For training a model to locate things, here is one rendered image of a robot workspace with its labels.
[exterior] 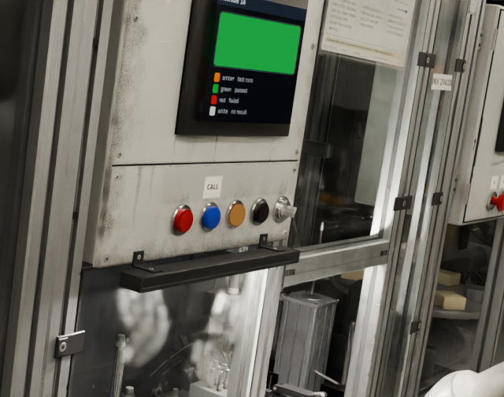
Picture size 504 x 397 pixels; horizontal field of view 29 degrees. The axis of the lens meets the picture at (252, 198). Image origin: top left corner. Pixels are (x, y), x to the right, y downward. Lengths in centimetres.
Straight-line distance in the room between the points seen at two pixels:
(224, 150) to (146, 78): 20
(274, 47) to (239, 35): 9
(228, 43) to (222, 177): 19
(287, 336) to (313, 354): 7
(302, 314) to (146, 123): 94
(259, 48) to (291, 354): 92
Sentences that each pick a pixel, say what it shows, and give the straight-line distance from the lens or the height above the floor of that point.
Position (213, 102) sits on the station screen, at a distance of 124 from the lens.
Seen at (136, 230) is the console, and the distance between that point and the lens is 120.
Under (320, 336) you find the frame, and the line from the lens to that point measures 206.
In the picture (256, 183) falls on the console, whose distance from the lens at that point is 139.
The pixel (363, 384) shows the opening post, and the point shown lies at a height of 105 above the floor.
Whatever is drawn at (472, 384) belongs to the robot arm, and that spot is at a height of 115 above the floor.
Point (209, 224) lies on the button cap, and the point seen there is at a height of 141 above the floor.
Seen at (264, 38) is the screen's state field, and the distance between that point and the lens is 131.
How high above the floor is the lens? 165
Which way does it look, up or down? 9 degrees down
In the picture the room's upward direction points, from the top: 8 degrees clockwise
